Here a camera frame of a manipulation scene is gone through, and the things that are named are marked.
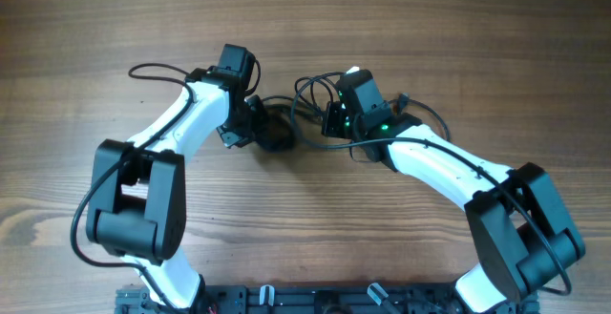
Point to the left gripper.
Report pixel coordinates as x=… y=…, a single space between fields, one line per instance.
x=229 y=137

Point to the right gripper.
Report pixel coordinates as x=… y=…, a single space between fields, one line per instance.
x=331 y=127

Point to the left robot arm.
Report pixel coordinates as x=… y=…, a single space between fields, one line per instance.
x=136 y=206

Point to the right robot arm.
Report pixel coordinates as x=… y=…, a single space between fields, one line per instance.
x=522 y=231

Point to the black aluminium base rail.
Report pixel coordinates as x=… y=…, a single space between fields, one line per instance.
x=426 y=298

